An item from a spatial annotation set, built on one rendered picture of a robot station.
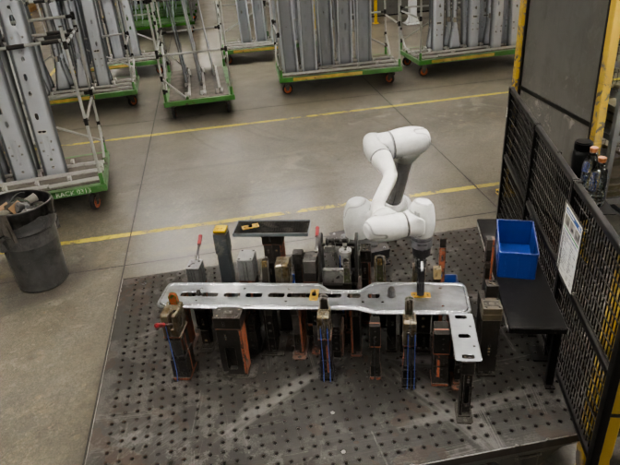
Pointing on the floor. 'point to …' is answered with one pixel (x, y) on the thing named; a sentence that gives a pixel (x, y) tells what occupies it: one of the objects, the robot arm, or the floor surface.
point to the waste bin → (31, 239)
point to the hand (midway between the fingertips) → (420, 286)
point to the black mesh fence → (592, 447)
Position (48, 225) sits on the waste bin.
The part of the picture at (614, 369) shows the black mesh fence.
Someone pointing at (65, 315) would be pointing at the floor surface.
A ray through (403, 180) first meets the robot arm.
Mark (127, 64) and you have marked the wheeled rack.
